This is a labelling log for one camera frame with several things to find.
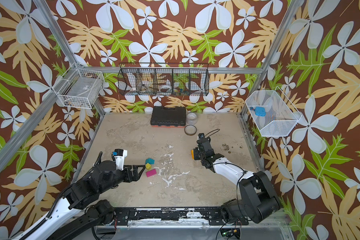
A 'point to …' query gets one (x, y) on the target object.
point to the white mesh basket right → (274, 115)
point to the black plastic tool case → (168, 117)
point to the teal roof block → (150, 160)
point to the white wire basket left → (82, 89)
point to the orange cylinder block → (192, 154)
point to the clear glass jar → (192, 118)
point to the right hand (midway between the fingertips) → (196, 148)
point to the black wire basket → (163, 79)
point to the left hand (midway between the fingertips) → (139, 165)
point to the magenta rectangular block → (151, 172)
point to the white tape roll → (165, 88)
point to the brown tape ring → (190, 130)
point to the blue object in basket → (259, 111)
